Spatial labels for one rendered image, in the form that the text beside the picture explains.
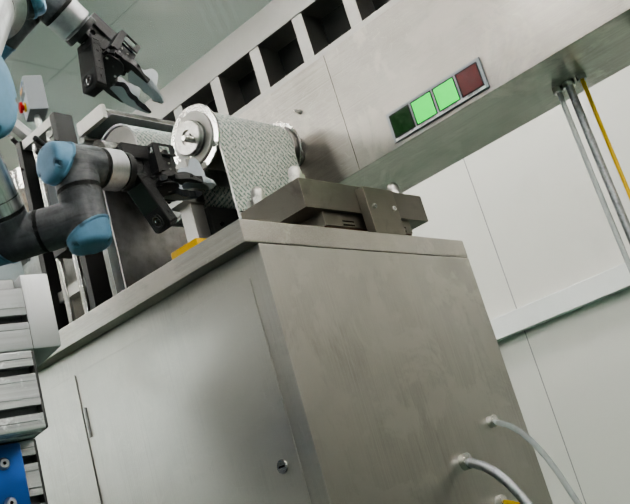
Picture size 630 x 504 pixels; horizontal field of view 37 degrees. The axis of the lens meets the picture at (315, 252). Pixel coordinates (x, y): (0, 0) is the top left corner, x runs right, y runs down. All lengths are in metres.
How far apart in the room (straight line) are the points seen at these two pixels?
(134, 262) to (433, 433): 0.87
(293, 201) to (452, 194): 3.04
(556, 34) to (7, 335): 1.23
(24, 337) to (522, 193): 3.65
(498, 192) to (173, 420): 3.18
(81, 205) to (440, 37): 0.86
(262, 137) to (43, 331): 1.06
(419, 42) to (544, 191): 2.50
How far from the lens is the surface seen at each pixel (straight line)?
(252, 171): 1.99
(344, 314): 1.58
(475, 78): 1.98
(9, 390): 1.08
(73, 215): 1.62
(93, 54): 1.90
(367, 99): 2.14
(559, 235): 4.45
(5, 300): 1.12
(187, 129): 2.01
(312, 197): 1.76
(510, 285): 4.56
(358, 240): 1.70
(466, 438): 1.75
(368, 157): 2.12
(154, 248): 2.26
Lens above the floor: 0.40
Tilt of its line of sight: 17 degrees up
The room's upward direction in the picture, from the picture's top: 16 degrees counter-clockwise
